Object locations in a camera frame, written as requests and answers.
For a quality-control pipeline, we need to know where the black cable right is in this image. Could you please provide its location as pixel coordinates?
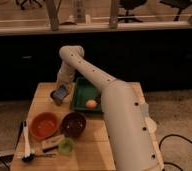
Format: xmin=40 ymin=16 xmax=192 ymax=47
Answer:
xmin=158 ymin=133 xmax=192 ymax=171

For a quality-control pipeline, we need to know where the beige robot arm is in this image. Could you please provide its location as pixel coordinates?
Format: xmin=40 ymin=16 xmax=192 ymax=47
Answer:
xmin=51 ymin=46 xmax=163 ymax=171

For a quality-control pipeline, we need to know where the dark maroon bowl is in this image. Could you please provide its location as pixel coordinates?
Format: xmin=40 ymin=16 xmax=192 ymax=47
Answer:
xmin=60 ymin=112 xmax=86 ymax=138

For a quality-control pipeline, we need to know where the wooden brush block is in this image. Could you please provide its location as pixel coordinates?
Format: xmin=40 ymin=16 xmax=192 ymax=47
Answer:
xmin=42 ymin=134 xmax=65 ymax=152

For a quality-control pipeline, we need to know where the green plastic cup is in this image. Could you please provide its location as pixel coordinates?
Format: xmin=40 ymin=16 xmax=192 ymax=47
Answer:
xmin=58 ymin=138 xmax=74 ymax=155

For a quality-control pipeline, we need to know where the orange egg shaped object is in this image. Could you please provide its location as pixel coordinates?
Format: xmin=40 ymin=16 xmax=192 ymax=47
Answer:
xmin=85 ymin=99 xmax=98 ymax=109

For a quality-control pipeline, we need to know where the black handled utensil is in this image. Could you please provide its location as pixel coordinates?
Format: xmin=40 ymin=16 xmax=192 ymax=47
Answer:
xmin=21 ymin=152 xmax=58 ymax=164

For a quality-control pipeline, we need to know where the grey blue gripper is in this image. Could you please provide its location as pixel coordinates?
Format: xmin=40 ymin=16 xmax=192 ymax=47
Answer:
xmin=50 ymin=85 xmax=69 ymax=106

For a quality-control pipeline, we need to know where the green plastic tray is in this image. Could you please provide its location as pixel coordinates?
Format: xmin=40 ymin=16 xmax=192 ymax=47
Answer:
xmin=71 ymin=77 xmax=102 ymax=113

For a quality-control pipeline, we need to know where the orange plastic bowl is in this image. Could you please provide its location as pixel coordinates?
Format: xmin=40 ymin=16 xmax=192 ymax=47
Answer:
xmin=29 ymin=112 xmax=59 ymax=140

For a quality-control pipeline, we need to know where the black office chair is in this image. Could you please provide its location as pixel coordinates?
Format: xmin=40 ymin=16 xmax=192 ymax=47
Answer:
xmin=118 ymin=0 xmax=147 ymax=23

